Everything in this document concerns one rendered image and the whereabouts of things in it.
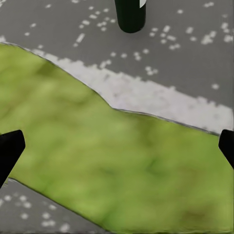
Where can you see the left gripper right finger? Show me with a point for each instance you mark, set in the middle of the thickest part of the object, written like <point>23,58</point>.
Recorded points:
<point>226,145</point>

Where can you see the insectifuge atomizer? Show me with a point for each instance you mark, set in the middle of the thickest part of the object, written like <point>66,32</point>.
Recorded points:
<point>131,15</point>

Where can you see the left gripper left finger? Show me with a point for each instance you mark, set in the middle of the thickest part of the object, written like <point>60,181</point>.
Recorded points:
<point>12,145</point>

